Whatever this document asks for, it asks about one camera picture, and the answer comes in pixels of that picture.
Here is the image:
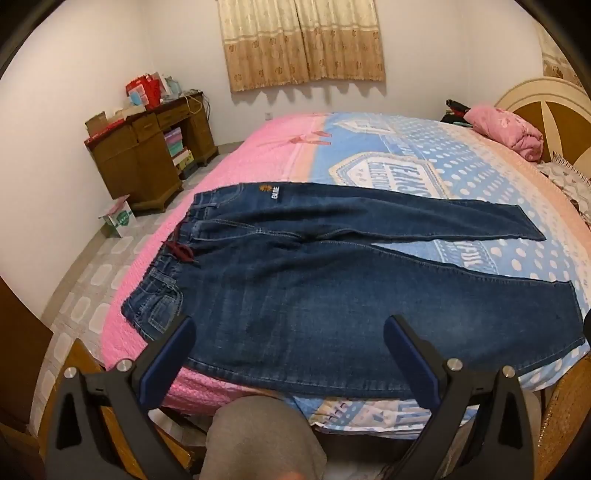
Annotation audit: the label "beige patterned window curtain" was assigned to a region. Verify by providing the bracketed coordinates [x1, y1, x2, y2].
[217, 0, 386, 93]

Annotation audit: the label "red gift bag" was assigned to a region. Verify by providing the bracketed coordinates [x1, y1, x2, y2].
[126, 74, 169, 110]

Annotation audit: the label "green and white carton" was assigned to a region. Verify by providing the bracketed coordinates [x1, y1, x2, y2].
[97, 195, 136, 238]

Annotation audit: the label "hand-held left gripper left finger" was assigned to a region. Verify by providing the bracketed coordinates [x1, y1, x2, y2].
[44, 315, 197, 480]

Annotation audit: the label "stack of pastel boxes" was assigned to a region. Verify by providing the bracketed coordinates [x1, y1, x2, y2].
[164, 127, 195, 181]

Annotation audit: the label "dark clothing pile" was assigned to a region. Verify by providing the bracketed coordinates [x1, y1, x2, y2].
[441, 98, 472, 126]

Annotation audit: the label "cream and brown bed headboard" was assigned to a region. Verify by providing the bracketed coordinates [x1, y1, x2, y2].
[494, 78, 591, 167]

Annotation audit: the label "beige patterned side curtain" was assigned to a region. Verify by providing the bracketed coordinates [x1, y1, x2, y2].
[536, 23, 585, 88]

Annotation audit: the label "blue denim jeans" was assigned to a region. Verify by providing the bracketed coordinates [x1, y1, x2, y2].
[121, 182, 588, 401]

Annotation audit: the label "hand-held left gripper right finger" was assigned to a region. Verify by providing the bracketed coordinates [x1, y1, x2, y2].
[383, 315, 536, 480]

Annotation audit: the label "brown wooden desk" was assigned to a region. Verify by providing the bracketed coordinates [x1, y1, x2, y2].
[84, 91, 219, 213]

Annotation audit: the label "brown cardboard box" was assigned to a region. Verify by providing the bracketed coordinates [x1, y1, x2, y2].
[85, 111, 125, 139]

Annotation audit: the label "patterned fringed cloth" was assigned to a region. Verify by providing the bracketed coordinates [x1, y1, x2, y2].
[538, 154, 591, 227]

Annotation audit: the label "wooden bed frame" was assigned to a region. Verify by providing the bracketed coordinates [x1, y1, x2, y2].
[39, 339, 591, 480]

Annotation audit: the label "pink and blue printed blanket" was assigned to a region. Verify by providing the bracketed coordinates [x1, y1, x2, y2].
[99, 111, 591, 435]

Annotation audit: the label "dark wooden cabinet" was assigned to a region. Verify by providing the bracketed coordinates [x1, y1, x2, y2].
[0, 277, 54, 435]

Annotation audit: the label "person's grey trouser leg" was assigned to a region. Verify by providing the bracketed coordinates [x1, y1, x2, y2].
[203, 396, 328, 480]

